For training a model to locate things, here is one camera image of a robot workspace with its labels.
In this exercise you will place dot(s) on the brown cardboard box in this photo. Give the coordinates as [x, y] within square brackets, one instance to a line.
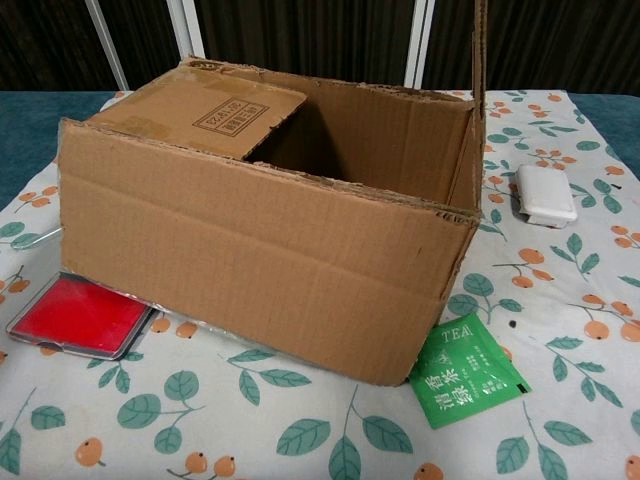
[250, 260]

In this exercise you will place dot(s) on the green tea sachet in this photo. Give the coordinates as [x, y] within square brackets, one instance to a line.
[465, 370]

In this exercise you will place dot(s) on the white plastic case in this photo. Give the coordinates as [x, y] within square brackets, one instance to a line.
[545, 192]

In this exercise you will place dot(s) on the floral leaf tablecloth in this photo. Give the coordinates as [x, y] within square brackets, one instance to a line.
[550, 280]

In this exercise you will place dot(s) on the red ink pad case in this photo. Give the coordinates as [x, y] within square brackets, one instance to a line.
[80, 315]

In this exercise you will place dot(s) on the teal table cover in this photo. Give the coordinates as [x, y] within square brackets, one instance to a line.
[45, 125]

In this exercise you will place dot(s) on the white partition frame post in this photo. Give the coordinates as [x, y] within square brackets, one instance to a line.
[420, 45]
[107, 45]
[187, 30]

